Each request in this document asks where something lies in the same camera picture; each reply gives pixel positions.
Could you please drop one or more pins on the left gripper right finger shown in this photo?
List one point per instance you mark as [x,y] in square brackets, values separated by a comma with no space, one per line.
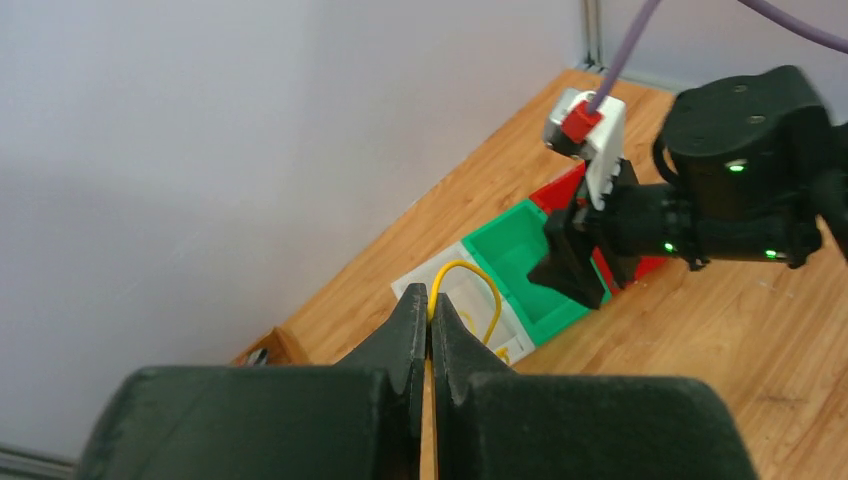
[492,422]

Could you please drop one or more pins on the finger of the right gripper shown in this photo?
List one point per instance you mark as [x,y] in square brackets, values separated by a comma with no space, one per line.
[567,267]

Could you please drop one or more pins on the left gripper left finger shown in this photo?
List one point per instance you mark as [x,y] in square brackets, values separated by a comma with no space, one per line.
[359,418]

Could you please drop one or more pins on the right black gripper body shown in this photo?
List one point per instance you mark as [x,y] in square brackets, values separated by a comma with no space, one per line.
[626,237]

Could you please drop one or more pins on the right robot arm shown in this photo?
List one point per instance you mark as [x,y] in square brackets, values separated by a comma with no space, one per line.
[752,169]

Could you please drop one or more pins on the green plastic bin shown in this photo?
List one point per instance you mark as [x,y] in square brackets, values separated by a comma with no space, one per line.
[507,248]

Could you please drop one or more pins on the red plastic bin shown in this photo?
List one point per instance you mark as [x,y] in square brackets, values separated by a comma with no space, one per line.
[556,194]

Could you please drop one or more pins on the wooden tray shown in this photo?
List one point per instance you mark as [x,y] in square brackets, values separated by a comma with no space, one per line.
[278,347]

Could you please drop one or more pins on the white plastic bin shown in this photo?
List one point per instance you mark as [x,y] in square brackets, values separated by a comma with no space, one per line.
[474,302]

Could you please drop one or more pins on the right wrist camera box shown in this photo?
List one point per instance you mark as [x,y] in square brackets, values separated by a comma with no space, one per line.
[597,139]

